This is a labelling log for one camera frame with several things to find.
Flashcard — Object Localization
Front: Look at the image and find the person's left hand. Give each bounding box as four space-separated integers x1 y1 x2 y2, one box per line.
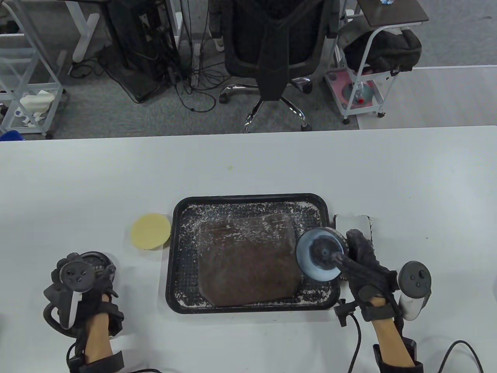
43 253 125 338

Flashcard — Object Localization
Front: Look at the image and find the person's right hand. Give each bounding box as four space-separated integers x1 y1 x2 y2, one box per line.
332 228 400 322

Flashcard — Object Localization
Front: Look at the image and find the black white tracking controller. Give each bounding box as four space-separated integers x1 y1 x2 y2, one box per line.
43 261 96 331
398 260 433 321

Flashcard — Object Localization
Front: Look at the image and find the white and brown applicator pad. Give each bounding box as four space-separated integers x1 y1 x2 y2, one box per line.
333 214 375 249

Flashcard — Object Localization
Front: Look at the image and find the black round jar lid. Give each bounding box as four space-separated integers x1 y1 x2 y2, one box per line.
80 251 117 288

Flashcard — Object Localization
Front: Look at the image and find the black leather care cream jar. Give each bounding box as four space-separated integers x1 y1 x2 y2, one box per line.
296 227 350 281

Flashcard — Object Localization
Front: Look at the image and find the yellow round sponge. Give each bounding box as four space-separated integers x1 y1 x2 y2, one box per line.
131 214 172 250

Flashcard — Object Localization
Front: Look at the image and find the brown leather bag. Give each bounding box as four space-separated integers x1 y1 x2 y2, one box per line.
197 213 303 307

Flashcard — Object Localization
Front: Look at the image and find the person's left forearm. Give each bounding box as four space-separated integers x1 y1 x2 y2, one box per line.
83 293 115 364

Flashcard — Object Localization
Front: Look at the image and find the person's right forearm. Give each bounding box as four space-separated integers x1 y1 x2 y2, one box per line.
369 297 416 368

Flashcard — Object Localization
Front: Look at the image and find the black plastic tray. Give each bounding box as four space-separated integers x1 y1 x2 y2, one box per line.
167 193 341 313

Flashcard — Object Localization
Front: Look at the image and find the white rolling cart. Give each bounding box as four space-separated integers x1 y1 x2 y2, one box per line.
324 17 422 125

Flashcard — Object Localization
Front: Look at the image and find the clear bottle with red cap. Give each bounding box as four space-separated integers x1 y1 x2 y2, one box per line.
351 82 373 103

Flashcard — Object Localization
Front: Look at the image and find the pink cart shelf mat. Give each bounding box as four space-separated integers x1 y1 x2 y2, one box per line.
328 72 379 109

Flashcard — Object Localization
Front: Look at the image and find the black backpack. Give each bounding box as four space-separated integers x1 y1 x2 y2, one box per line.
344 28 422 76

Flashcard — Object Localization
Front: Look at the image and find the white foam block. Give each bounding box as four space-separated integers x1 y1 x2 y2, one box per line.
19 90 54 113

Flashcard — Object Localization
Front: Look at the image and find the black mesh office chair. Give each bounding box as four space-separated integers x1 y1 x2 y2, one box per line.
208 0 342 133

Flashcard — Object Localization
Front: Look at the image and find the white desk leg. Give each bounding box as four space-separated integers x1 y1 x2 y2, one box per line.
64 0 101 63

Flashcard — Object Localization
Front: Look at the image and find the black computer tower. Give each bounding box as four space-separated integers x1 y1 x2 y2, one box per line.
107 0 181 103

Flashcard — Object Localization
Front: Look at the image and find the white metal shelf rack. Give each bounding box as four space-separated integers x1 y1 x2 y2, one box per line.
0 0 68 139

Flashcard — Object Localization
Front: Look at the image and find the black cable bundle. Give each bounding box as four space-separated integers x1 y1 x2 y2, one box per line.
155 39 233 113

